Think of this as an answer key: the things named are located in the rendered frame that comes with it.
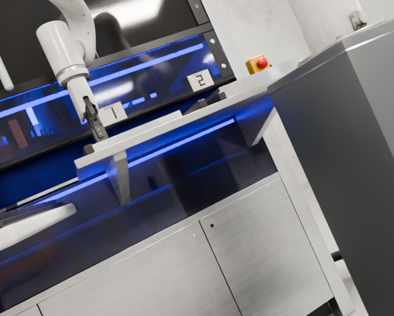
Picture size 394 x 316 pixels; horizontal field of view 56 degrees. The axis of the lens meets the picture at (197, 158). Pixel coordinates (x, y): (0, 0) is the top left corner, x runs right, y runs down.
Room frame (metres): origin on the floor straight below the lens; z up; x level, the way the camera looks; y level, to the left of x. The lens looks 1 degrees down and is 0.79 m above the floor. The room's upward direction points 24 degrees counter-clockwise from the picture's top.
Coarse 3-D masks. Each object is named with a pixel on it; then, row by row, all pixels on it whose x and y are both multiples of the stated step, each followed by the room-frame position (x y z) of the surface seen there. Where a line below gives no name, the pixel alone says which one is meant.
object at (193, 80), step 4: (200, 72) 1.32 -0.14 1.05; (204, 72) 1.33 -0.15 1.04; (208, 72) 1.33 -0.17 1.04; (188, 76) 1.31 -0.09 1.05; (192, 76) 1.31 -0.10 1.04; (200, 76) 1.32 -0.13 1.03; (204, 76) 1.32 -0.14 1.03; (208, 76) 1.33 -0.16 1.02; (192, 80) 1.31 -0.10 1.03; (196, 80) 1.31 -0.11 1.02; (204, 80) 1.32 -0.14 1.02; (208, 80) 1.33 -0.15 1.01; (212, 80) 1.33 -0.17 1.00; (192, 84) 1.31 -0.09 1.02; (196, 84) 1.31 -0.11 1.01; (208, 84) 1.33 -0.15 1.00; (212, 84) 1.33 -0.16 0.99; (196, 88) 1.31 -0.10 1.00; (200, 88) 1.31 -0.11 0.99
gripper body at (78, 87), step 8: (72, 80) 0.95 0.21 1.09; (80, 80) 0.95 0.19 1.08; (88, 80) 1.01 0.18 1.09; (64, 88) 0.99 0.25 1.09; (72, 88) 0.94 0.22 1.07; (80, 88) 0.94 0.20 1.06; (88, 88) 0.95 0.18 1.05; (72, 96) 0.95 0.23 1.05; (80, 96) 0.94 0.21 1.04; (88, 96) 0.95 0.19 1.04; (80, 104) 0.94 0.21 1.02; (96, 104) 0.95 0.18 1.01; (80, 112) 0.94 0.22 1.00; (88, 112) 0.96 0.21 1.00; (80, 120) 1.01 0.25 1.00
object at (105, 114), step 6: (102, 108) 1.20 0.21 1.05; (108, 108) 1.21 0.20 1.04; (114, 108) 1.21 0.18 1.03; (120, 108) 1.22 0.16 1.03; (102, 114) 1.20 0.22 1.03; (108, 114) 1.21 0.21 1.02; (120, 114) 1.22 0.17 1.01; (102, 120) 1.20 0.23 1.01; (108, 120) 1.20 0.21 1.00; (114, 120) 1.21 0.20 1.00
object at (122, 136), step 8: (176, 112) 1.00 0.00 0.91; (152, 120) 0.98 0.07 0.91; (160, 120) 0.99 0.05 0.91; (168, 120) 0.99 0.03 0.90; (136, 128) 0.96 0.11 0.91; (144, 128) 0.97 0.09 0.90; (152, 128) 0.98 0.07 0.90; (120, 136) 0.95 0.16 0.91; (128, 136) 0.96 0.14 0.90; (96, 144) 0.93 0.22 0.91; (104, 144) 0.94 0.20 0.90; (112, 144) 0.94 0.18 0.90
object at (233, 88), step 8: (280, 64) 0.99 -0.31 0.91; (288, 64) 0.99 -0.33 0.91; (296, 64) 1.00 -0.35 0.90; (264, 72) 0.97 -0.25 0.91; (272, 72) 0.98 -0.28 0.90; (280, 72) 0.98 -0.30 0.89; (288, 72) 0.99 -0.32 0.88; (240, 80) 0.95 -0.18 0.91; (248, 80) 0.95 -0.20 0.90; (256, 80) 0.96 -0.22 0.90; (264, 80) 0.97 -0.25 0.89; (224, 88) 0.93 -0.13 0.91; (232, 88) 0.94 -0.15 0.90; (240, 88) 0.94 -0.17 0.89; (248, 88) 0.95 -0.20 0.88
